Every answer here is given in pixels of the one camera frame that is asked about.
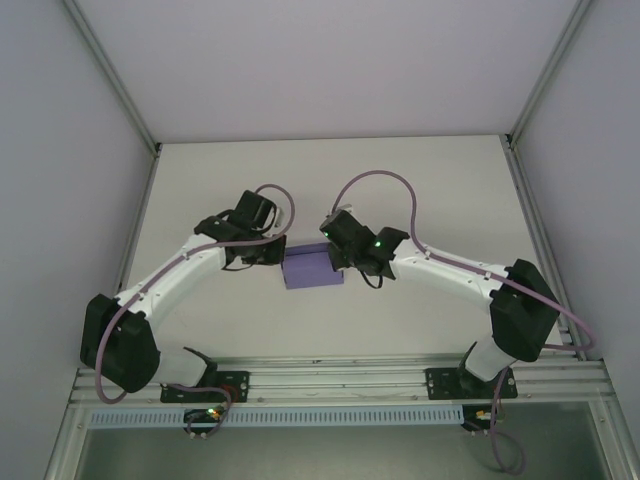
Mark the purple paper box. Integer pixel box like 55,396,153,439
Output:
280,241,346,291

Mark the black left controller board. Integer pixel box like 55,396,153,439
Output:
183,407,225,441

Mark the black controller board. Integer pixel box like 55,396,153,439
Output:
183,407,225,441
462,404,506,434

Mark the grey metal panel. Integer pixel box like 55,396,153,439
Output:
79,427,604,480

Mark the black right controller board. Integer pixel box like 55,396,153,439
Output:
462,404,506,434

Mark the aluminium mounting rail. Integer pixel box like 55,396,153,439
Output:
69,355,614,406

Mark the aluminium table side rail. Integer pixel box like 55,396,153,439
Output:
102,144,161,366
502,134,586,361

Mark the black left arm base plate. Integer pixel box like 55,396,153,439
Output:
159,370,251,404

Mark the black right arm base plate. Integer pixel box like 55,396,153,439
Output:
425,367,517,401

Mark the aluminium frame post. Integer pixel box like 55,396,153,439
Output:
62,0,162,156
504,0,599,149

